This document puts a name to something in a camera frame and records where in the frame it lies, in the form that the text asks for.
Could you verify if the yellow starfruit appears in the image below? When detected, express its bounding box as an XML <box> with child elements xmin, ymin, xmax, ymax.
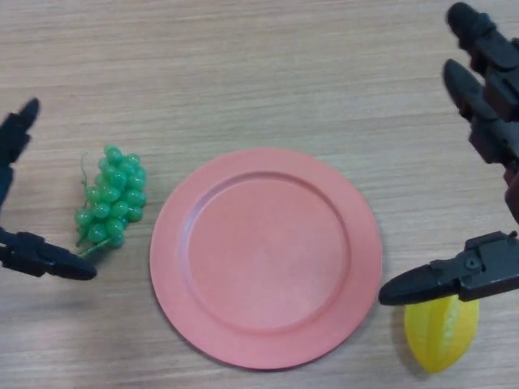
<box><xmin>404</xmin><ymin>294</ymin><xmax>481</xmax><ymax>373</ymax></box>

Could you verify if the green grapes bunch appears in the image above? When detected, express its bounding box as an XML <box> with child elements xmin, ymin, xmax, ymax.
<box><xmin>74</xmin><ymin>143</ymin><xmax>148</xmax><ymax>260</ymax></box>

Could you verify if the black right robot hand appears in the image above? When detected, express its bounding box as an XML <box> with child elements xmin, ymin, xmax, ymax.
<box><xmin>378</xmin><ymin>2</ymin><xmax>519</xmax><ymax>307</ymax></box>

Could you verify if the pink round plate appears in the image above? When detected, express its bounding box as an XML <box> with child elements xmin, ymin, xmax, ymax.
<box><xmin>148</xmin><ymin>147</ymin><xmax>384</xmax><ymax>359</ymax></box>

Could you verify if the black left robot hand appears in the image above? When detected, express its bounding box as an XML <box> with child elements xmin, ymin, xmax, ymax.
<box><xmin>0</xmin><ymin>97</ymin><xmax>98</xmax><ymax>281</ymax></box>

